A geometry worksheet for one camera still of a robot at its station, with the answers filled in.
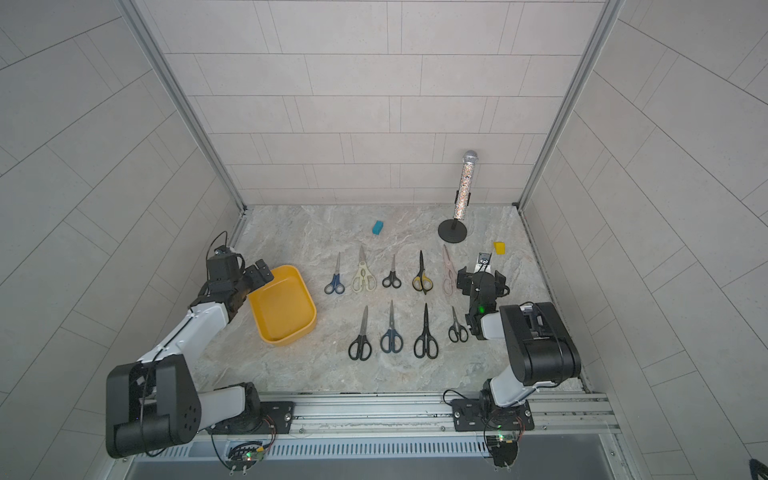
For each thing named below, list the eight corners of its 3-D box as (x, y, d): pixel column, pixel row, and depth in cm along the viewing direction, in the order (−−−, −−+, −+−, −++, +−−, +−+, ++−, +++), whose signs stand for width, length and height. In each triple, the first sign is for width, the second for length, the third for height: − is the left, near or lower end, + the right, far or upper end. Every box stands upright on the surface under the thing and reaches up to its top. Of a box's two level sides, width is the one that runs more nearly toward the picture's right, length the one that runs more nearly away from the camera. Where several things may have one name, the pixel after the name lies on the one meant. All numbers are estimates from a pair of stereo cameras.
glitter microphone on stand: (441, 242, 108) (452, 183, 86) (451, 209, 119) (463, 149, 97) (460, 247, 107) (477, 188, 85) (468, 213, 118) (485, 153, 96)
